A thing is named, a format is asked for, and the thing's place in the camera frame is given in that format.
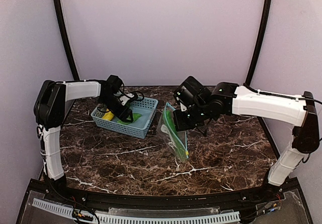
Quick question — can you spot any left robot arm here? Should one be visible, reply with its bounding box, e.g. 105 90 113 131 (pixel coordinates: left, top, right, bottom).
34 75 135 181

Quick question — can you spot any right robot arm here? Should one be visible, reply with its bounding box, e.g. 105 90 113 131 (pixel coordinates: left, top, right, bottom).
174 76 320 186

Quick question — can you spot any left black corner post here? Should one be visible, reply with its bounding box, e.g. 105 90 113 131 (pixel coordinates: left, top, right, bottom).
53 0 80 81

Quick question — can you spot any white slotted cable duct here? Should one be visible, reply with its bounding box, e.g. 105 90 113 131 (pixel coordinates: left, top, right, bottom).
32 198 240 223

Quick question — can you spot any yellow toy banana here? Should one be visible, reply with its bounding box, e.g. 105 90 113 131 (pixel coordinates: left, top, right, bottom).
102 111 114 121

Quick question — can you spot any clear zip top bag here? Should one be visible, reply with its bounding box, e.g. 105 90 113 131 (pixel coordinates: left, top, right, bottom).
157 102 189 163

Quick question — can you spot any light blue plastic basket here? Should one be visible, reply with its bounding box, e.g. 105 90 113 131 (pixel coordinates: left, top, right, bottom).
90 97 159 139

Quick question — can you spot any long green toy cucumber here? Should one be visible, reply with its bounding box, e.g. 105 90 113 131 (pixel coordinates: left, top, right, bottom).
160 110 188 163

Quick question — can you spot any black front frame rail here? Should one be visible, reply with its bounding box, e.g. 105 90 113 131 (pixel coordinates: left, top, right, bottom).
28 178 300 216

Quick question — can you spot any right black corner post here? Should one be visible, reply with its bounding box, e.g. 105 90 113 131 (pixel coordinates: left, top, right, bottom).
245 0 272 85

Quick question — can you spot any short green toy gourd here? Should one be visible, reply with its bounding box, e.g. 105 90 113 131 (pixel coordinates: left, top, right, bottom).
117 113 141 125

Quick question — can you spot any black corner post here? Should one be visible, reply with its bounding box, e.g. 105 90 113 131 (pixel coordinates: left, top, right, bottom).
245 0 272 85
53 0 80 81

